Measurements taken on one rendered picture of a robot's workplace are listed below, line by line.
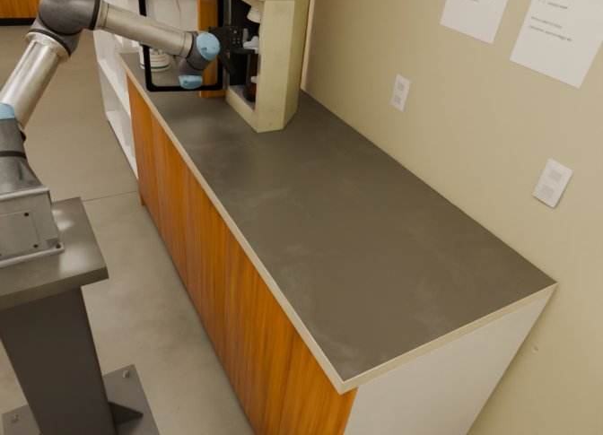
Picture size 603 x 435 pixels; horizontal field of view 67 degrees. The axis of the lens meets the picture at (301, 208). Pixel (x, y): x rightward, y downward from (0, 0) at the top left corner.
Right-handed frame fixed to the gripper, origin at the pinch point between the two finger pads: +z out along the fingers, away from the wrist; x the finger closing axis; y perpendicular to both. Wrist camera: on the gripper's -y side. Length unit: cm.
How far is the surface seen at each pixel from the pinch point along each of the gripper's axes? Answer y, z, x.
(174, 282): -122, -32, 14
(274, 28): 10.4, -2.2, -13.8
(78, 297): -43, -76, -61
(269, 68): -3.3, -2.5, -13.7
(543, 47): 25, 37, -85
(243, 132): -28.1, -10.1, -11.6
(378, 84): -6.9, 37.4, -26.7
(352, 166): -28, 16, -47
